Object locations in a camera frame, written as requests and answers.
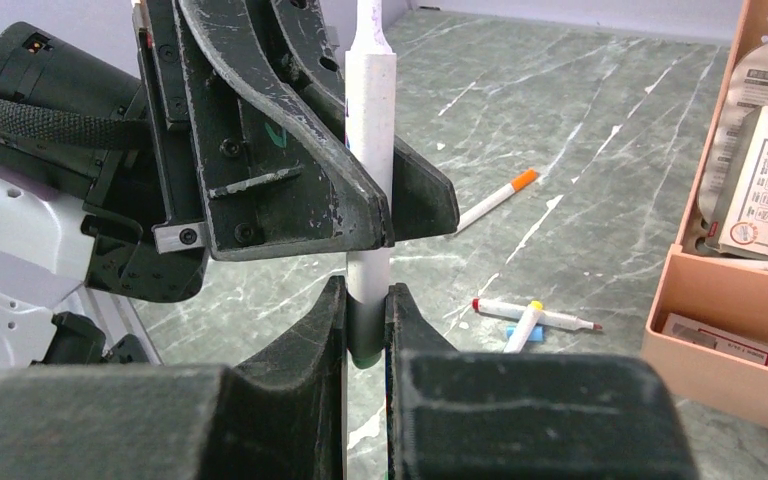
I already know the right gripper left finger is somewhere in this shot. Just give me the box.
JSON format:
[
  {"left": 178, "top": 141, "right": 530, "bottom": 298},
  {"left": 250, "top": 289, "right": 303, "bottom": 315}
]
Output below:
[{"left": 0, "top": 276, "right": 347, "bottom": 479}]

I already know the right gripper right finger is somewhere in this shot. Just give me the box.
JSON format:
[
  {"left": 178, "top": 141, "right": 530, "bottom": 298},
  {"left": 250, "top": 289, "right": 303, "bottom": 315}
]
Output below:
[{"left": 385, "top": 283, "right": 699, "bottom": 479}]

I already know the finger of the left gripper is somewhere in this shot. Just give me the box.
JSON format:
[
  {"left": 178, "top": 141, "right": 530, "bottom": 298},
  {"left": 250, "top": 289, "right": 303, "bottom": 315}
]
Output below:
[
  {"left": 177, "top": 1, "right": 395, "bottom": 261},
  {"left": 271, "top": 0, "right": 461, "bottom": 241}
]

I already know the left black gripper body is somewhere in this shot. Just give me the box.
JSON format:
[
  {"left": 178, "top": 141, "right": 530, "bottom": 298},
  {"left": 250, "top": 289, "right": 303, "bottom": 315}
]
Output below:
[{"left": 132, "top": 0, "right": 352, "bottom": 263}]

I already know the white pen green tip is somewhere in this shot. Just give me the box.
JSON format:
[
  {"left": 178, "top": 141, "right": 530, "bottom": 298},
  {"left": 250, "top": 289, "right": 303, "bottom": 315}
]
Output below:
[{"left": 345, "top": 0, "right": 397, "bottom": 369}]

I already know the white grey pen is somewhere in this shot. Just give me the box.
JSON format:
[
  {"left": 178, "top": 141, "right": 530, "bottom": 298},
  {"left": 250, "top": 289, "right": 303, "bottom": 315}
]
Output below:
[{"left": 471, "top": 298, "right": 604, "bottom": 334}]

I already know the white pen red tip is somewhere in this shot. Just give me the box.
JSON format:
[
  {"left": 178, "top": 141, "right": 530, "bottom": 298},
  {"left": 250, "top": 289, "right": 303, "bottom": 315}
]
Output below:
[{"left": 452, "top": 181, "right": 518, "bottom": 236}]

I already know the orange pen cap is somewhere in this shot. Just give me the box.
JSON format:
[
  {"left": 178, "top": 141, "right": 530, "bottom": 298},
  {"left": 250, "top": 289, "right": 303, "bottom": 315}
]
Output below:
[{"left": 510, "top": 169, "right": 539, "bottom": 192}]

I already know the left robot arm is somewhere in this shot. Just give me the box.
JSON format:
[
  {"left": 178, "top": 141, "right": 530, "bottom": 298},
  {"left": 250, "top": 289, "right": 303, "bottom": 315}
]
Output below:
[{"left": 0, "top": 1, "right": 459, "bottom": 370}]

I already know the blue pen cap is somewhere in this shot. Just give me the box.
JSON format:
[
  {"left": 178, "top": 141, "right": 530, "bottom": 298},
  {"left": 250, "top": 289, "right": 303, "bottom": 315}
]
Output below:
[{"left": 505, "top": 324, "right": 547, "bottom": 344}]

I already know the white pen pointing up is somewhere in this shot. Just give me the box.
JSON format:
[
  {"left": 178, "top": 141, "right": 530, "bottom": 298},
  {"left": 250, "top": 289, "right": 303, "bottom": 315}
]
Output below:
[{"left": 503, "top": 300, "right": 543, "bottom": 353}]

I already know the small white label box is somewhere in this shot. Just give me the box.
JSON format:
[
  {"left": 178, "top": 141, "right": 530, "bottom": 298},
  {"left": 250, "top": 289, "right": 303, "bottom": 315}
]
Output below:
[{"left": 662, "top": 313, "right": 768, "bottom": 367}]

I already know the orange plastic file organizer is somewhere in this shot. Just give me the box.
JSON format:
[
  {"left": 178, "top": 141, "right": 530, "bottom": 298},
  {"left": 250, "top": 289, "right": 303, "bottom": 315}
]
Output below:
[{"left": 642, "top": 1, "right": 768, "bottom": 428}]

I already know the white red box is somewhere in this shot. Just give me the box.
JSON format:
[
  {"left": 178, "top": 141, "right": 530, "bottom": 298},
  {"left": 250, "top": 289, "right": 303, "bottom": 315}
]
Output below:
[{"left": 712, "top": 106, "right": 768, "bottom": 259}]

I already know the grey stationery blister pack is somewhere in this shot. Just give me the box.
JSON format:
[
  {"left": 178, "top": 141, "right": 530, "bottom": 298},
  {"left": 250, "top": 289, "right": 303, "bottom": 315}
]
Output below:
[{"left": 697, "top": 43, "right": 768, "bottom": 260}]

